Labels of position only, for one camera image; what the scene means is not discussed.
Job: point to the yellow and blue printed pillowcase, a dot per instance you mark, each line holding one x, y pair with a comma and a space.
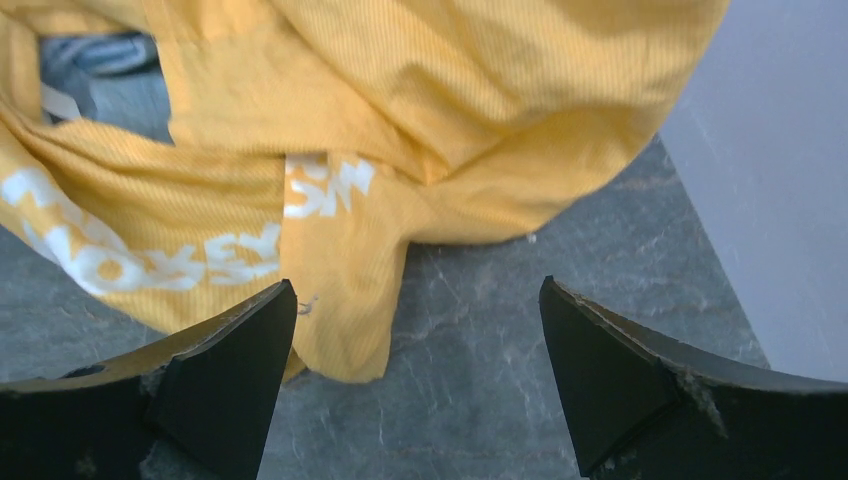
316, 140

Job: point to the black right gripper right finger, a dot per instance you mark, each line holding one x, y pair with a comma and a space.
642, 405

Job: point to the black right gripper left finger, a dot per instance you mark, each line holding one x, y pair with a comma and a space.
196, 404

